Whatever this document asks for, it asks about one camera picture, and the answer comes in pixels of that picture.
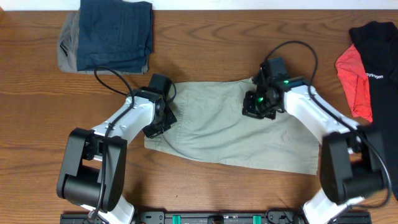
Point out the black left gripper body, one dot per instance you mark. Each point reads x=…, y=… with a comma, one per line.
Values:
x=168, y=118

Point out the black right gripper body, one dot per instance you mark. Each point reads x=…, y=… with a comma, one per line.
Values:
x=259, y=107

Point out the khaki shorts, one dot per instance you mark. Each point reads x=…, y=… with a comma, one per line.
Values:
x=210, y=127

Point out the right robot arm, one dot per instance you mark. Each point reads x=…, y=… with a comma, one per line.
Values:
x=352, y=159

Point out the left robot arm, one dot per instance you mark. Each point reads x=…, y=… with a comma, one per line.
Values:
x=94, y=163

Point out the red garment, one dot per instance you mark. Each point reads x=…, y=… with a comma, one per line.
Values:
x=355, y=82

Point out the folded dark blue jeans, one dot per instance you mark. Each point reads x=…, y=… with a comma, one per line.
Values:
x=115, y=34

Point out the folded grey trousers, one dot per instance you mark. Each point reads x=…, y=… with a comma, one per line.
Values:
x=67, y=46

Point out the black t-shirt with print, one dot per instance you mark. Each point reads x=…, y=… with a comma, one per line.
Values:
x=376, y=43

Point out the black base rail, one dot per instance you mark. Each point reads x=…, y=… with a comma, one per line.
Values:
x=271, y=217

